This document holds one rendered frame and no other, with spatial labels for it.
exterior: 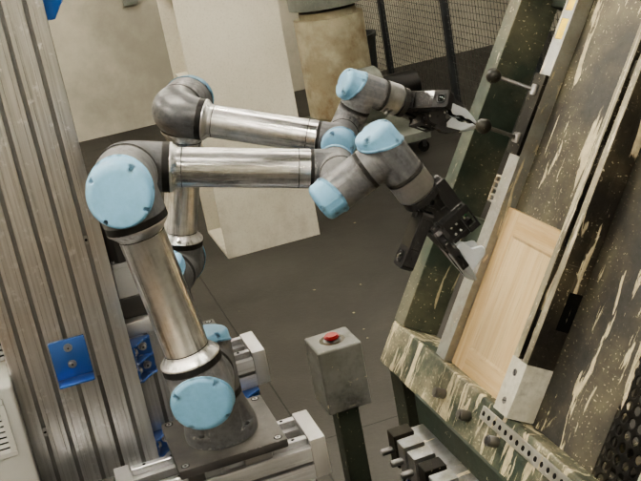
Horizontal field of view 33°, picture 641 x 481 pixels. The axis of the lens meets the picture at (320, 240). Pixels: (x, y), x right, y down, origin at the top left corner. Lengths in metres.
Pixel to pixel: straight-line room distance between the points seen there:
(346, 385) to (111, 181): 1.15
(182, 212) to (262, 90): 3.61
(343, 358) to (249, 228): 3.66
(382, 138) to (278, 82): 4.40
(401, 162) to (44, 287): 0.78
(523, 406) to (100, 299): 0.92
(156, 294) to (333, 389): 0.96
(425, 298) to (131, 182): 1.22
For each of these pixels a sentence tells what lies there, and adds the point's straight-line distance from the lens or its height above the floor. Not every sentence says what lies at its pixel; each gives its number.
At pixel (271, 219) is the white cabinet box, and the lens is 6.41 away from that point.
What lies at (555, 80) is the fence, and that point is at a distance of 2.63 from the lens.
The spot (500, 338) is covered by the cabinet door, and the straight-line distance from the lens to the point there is 2.54.
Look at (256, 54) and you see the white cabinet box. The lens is 6.21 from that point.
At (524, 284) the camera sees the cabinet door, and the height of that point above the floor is 1.11.
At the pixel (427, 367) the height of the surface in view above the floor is 0.87.
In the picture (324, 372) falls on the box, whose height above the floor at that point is 0.88.
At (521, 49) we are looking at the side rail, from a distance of 2.85.
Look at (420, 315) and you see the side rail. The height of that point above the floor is 0.92.
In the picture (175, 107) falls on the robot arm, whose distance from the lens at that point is 2.47.
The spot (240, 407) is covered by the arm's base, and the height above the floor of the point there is 1.10.
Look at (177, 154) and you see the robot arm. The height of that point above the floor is 1.63.
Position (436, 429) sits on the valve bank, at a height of 0.76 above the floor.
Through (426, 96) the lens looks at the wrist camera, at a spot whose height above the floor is 1.54.
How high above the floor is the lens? 2.09
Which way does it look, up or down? 19 degrees down
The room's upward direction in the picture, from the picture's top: 10 degrees counter-clockwise
